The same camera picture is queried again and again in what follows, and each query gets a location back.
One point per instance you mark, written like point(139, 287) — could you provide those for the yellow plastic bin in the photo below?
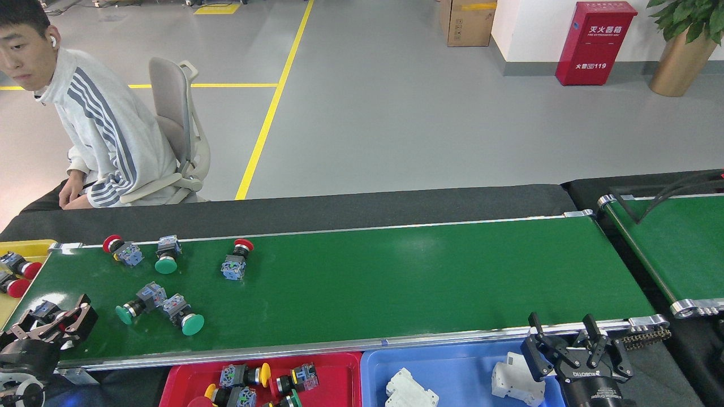
point(31, 249)

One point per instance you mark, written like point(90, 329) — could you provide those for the green push button switch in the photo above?
point(44, 310)
point(193, 324)
point(123, 315)
point(166, 265)
point(293, 400)

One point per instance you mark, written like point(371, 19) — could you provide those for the potted plant gold pot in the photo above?
point(679, 68)

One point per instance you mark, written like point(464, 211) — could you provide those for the blue plastic tray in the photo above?
point(464, 379)

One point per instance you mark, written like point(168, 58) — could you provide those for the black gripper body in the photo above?
point(28, 356)
point(591, 390)

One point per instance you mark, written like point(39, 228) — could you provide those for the red fire extinguisher cabinet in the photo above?
point(594, 45)

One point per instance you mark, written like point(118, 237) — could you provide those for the grey office chair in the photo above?
point(164, 90)

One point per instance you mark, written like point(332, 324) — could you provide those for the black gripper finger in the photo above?
point(619, 362)
point(537, 359)
point(83, 325)
point(22, 329)

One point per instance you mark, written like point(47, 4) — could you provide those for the white circuit breaker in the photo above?
point(509, 379)
point(407, 390)

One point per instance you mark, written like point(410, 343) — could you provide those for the cardboard box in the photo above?
point(469, 25)

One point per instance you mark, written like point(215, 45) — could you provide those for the long green conveyor belt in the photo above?
point(396, 282)

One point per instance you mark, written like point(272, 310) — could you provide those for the person's left hand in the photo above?
point(73, 192)

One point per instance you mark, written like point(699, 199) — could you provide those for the red plastic tray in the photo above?
point(339, 379)

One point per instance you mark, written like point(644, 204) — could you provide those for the short green conveyor belt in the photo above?
point(679, 254)

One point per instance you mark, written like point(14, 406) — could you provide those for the person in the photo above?
point(107, 135)

